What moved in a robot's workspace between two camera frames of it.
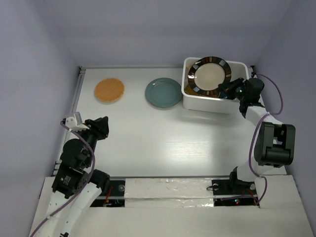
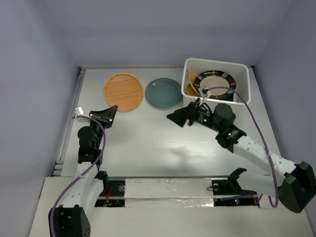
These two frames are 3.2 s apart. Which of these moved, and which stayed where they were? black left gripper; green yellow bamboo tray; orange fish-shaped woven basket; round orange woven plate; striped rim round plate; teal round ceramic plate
Moved: orange fish-shaped woven basket; black left gripper; round orange woven plate; striped rim round plate
Stayed: green yellow bamboo tray; teal round ceramic plate
